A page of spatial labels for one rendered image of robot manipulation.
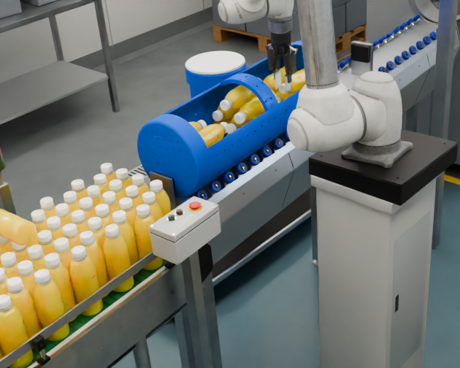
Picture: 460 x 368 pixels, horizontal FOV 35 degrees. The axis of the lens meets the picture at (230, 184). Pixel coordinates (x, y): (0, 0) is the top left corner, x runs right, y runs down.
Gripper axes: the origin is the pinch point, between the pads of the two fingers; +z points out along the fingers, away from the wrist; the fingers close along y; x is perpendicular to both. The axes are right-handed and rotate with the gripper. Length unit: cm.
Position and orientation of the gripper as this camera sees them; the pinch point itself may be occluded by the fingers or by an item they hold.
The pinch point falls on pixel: (282, 81)
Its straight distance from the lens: 286.1
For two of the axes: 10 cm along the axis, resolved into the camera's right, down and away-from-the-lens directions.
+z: 0.8, 8.6, 5.0
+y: -7.8, -2.6, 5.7
